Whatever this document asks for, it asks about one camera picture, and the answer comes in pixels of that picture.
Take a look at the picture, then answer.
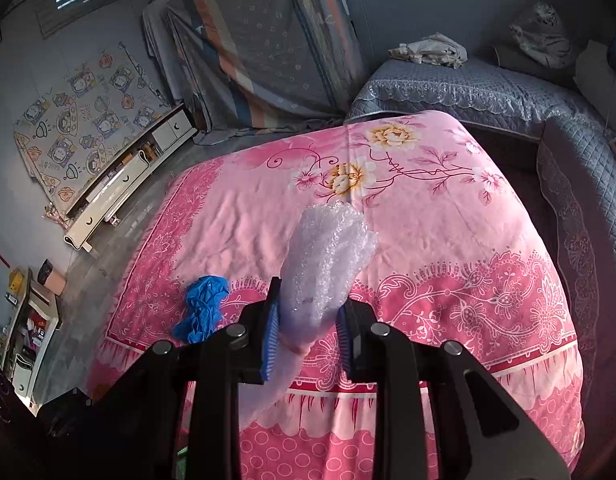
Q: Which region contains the grey quilted sofa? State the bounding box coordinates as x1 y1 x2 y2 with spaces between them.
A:
348 40 616 461

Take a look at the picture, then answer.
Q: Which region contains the cartoon printed wall cloth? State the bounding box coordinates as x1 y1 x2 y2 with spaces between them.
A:
13 42 171 196

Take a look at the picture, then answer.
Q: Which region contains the grey hanging towel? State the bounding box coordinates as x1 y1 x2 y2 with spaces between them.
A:
140 0 189 103

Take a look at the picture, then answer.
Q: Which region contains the beige cloth pile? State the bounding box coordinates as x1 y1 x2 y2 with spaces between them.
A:
388 32 469 69

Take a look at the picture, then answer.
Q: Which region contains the white low cabinet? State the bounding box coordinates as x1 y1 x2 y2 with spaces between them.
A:
64 103 199 253

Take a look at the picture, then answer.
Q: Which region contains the pink floral blanket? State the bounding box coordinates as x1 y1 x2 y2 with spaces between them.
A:
85 110 586 480

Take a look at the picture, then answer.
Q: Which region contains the brown cardboard box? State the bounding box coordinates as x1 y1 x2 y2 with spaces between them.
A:
40 259 68 297

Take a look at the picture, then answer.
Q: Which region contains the white cluttered shelf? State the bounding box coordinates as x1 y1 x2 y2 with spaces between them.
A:
0 267 64 393

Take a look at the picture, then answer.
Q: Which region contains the striped grey curtain cover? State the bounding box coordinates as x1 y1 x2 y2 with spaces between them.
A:
165 0 369 128

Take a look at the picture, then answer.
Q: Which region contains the white tiger plush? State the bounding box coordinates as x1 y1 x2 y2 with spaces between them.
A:
509 1 575 71

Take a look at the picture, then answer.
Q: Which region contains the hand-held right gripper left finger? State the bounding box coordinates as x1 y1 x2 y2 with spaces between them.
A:
88 276 284 480

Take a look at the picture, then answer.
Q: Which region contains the flat grey cushion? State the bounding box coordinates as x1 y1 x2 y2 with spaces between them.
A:
490 42 549 72

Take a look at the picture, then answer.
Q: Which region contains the person's left forearm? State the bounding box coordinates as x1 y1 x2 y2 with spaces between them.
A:
0 352 51 480

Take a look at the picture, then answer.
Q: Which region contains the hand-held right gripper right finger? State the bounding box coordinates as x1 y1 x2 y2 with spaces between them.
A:
336 296 571 480

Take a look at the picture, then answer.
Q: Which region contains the white bubble wrap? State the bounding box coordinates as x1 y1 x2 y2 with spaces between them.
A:
238 200 379 433

